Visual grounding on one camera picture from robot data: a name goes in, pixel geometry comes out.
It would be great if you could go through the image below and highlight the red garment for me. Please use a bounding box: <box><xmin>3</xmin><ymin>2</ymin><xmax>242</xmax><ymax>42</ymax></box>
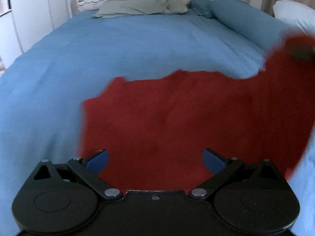
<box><xmin>80</xmin><ymin>34</ymin><xmax>314</xmax><ymax>191</ymax></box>

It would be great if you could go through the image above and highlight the rolled teal blanket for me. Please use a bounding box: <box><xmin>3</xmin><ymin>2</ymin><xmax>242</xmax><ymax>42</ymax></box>
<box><xmin>188</xmin><ymin>0</ymin><xmax>292</xmax><ymax>51</ymax></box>

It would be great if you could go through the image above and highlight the white duvet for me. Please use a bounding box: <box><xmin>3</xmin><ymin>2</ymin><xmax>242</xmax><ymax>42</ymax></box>
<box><xmin>273</xmin><ymin>0</ymin><xmax>315</xmax><ymax>33</ymax></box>

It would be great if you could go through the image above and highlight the grey-green pillow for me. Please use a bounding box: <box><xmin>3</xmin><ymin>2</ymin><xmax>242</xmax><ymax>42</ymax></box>
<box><xmin>92</xmin><ymin>0</ymin><xmax>190</xmax><ymax>19</ymax></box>

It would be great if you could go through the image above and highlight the blue bed sheet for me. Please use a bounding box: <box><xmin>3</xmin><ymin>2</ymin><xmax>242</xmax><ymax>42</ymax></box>
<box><xmin>0</xmin><ymin>9</ymin><xmax>315</xmax><ymax>236</ymax></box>

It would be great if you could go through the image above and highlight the white wardrobe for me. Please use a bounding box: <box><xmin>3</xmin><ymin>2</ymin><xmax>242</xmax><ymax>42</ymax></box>
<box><xmin>1</xmin><ymin>0</ymin><xmax>71</xmax><ymax>68</ymax></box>

